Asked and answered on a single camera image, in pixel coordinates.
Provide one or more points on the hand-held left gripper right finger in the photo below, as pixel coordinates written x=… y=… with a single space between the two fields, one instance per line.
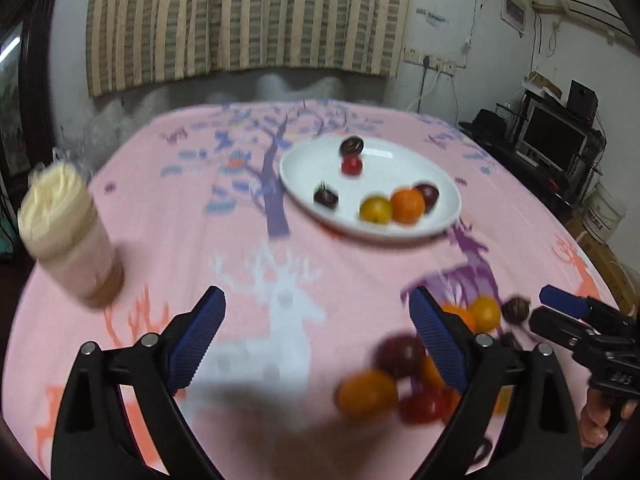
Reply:
x=437 y=340

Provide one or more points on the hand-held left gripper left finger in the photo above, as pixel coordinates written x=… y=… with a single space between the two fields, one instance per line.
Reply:
x=197 y=340

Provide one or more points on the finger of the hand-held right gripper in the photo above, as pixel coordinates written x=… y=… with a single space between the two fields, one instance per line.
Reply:
x=557 y=329
x=562 y=301

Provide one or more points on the orange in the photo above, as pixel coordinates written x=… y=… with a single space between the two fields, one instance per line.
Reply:
x=485 y=314
x=456 y=319

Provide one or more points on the small orange fruit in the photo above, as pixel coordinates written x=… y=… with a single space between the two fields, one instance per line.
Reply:
x=431 y=374
x=502 y=399

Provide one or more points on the dark red plum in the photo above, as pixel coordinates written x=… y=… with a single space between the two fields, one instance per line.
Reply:
x=400 y=356

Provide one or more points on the yellow-orange round fruit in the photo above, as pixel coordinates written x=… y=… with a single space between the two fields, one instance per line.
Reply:
x=367 y=394

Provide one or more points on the white oval plate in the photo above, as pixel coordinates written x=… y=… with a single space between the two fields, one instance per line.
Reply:
x=370 y=230

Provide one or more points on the person's right hand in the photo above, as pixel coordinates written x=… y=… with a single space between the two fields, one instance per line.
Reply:
x=595 y=420

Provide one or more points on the cardboard box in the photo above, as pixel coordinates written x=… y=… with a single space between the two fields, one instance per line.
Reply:
x=607 y=262

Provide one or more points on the white plastic bucket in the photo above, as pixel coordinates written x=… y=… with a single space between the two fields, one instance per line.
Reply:
x=606 y=212

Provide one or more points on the pink printed tablecloth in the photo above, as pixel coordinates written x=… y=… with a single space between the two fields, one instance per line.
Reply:
x=200 y=220

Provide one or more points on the orange tomato on plate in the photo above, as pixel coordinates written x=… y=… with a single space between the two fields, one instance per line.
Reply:
x=407 y=206

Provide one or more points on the yellow round fruit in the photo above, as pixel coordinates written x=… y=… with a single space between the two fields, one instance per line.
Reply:
x=375 y=210

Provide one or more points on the dark purple tomato on plate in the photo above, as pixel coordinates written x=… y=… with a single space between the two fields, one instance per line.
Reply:
x=430 y=196

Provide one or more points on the black computer desk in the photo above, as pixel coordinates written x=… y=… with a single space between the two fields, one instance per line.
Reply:
x=525 y=160

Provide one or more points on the computer monitor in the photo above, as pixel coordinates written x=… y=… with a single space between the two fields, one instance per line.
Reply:
x=552 y=136

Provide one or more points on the jar with cream lid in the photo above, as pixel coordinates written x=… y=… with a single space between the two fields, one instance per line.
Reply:
x=65 y=240

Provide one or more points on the dark tomato left on plate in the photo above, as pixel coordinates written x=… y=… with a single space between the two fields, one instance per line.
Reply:
x=326 y=197

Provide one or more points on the small red tomato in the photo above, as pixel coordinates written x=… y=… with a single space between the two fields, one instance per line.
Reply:
x=351 y=165

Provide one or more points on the black speaker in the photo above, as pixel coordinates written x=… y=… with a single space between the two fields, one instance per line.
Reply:
x=582 y=97

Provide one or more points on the white power strip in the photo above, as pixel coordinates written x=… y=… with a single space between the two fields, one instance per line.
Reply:
x=434 y=60

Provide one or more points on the white air conditioner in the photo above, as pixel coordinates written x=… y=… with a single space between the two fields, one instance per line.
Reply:
x=592 y=2

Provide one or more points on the striped curtain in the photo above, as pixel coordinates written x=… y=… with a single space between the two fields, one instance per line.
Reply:
x=240 y=15

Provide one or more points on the framed wall notice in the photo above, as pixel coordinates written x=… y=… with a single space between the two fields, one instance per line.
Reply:
x=515 y=10

